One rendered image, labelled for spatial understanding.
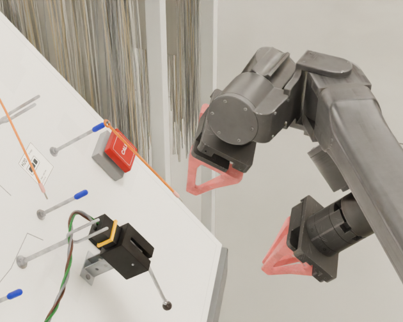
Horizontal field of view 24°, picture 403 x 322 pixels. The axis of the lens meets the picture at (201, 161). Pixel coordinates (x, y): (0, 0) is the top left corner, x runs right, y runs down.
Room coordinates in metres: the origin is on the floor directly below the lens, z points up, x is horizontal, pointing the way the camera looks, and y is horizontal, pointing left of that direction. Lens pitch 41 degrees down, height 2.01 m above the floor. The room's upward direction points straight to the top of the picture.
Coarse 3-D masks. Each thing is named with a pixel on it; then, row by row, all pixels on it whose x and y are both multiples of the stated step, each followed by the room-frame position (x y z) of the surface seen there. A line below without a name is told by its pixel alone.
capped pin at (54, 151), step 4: (100, 124) 0.98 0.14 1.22; (92, 128) 0.99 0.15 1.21; (96, 128) 0.98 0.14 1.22; (100, 128) 0.98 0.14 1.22; (88, 132) 0.99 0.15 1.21; (92, 132) 0.99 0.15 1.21; (80, 136) 0.99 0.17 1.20; (84, 136) 0.99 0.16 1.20; (72, 140) 0.99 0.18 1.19; (76, 140) 0.99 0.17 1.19; (64, 144) 0.99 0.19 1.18; (68, 144) 0.99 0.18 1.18; (52, 148) 1.00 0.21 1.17; (56, 148) 1.00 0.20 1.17; (60, 148) 0.99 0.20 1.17; (52, 152) 0.99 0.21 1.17; (56, 152) 0.99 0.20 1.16; (56, 156) 0.99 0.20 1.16
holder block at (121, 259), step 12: (132, 228) 0.87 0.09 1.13; (120, 240) 0.85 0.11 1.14; (132, 240) 0.86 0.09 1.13; (144, 240) 0.87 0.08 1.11; (108, 252) 0.84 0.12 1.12; (120, 252) 0.84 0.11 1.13; (132, 252) 0.84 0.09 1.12; (144, 252) 0.86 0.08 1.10; (120, 264) 0.84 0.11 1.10; (144, 264) 0.84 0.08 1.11; (132, 276) 0.84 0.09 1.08
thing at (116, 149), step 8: (112, 136) 1.07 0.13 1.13; (112, 144) 1.05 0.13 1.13; (120, 144) 1.07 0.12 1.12; (112, 152) 1.04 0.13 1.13; (120, 152) 1.05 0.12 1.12; (128, 152) 1.06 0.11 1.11; (120, 160) 1.04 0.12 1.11; (128, 160) 1.05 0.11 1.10; (120, 168) 1.04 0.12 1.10; (128, 168) 1.04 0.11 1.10
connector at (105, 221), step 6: (102, 216) 0.87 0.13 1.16; (102, 222) 0.86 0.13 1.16; (108, 222) 0.87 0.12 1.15; (96, 228) 0.85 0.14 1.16; (102, 228) 0.85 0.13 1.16; (120, 228) 0.87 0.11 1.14; (102, 234) 0.85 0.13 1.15; (108, 234) 0.85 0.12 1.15; (96, 240) 0.85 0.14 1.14; (102, 240) 0.85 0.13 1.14; (114, 240) 0.85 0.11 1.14; (102, 246) 0.85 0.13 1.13; (108, 246) 0.85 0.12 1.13
